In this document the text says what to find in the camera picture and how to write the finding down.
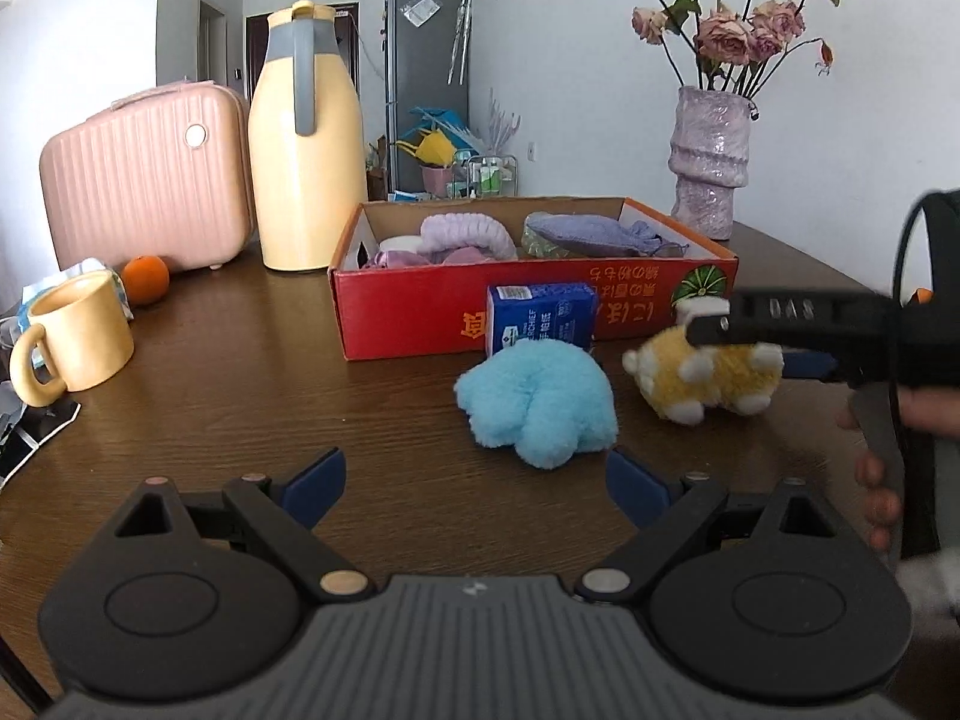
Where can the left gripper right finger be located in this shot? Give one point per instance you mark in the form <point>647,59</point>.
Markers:
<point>674,521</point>

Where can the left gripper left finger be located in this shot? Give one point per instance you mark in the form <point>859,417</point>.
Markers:
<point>276,518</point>

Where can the yellow white plush toy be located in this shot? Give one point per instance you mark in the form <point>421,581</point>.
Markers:
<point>680,381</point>

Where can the light blue plush toy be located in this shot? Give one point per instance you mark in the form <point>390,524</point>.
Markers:
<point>546,399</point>

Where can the blue tissue pack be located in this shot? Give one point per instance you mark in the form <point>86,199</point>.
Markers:
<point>557,311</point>

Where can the magenta drawstring pouch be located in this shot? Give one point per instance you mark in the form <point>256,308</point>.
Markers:
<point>398,258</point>

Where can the lilac drawstring pouch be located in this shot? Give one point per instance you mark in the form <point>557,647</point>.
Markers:
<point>601,237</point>

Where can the lavender towel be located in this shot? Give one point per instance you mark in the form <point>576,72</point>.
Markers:
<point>440,233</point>

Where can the mint green soft cloth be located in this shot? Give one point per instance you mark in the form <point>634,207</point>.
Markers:
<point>534,242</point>

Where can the person right hand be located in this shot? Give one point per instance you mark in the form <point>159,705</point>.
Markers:
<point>910,468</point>

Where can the orange black folded card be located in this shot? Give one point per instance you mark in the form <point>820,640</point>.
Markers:
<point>920,296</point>

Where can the red cardboard box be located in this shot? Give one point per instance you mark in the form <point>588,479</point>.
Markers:
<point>421,308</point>

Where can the orange fruit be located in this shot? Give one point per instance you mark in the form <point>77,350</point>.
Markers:
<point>146,280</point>

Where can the scattered black white papers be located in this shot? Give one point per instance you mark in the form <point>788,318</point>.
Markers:
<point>25,430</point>

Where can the purple textured vase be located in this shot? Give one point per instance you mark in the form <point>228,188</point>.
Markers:
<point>709,158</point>

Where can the yellow ceramic mug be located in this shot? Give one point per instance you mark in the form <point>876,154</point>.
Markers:
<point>77,337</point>

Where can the dried pink roses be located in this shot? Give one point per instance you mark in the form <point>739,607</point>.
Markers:
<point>736,50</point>

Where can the pink small suitcase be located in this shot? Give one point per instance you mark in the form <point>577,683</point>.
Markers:
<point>165,172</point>

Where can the yellow thermos jug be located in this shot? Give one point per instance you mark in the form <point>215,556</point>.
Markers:
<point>306,141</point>

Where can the yellow blue toy pile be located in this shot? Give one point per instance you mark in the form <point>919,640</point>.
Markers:
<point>438,137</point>

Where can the grey refrigerator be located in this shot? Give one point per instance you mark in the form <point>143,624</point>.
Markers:
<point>419,39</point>

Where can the wire storage rack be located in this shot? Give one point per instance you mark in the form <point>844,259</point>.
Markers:
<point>475,176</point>

